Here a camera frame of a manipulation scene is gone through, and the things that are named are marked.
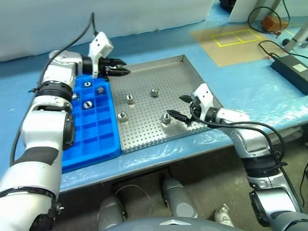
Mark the white upright panel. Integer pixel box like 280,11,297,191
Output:
228,0,285,23

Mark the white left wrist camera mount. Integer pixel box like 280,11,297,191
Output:
88,31,114,79

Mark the black power adapter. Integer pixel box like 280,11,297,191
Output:
270,54,308,96

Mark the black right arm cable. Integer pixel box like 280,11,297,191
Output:
189,103,288,169

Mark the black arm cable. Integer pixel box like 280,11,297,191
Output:
189,103,288,169
9,12,102,169

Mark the black power adapter cable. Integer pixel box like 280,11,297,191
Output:
258,39,282,61

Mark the white foam board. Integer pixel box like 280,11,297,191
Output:
0,0,213,64

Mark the brown cardboard sheet, yellow tape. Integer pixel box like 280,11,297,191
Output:
190,23,289,67

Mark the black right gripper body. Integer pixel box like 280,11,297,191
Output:
184,96,202,126

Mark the orange-brown box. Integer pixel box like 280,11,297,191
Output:
261,15,289,34

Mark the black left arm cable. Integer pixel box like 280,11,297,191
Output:
9,12,102,169

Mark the blue plastic compartment tray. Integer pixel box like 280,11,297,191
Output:
61,76,122,174

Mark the grey robot torso front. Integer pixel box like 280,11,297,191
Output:
112,213,218,231

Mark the white robot foot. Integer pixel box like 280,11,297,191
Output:
213,204,234,227

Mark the perforated steel tray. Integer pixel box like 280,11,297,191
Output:
105,54,225,154

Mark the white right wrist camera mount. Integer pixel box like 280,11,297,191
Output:
192,83,215,121

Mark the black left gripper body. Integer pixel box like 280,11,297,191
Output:
97,57,114,79

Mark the grey rounded robot leg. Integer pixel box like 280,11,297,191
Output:
161,177,201,220
98,195,126,231

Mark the thin black looped cable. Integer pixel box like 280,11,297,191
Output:
247,0,291,37

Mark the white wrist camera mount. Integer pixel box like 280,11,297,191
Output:
192,83,215,121
88,31,114,79

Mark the grey metal stand leg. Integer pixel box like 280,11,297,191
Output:
283,21,308,51

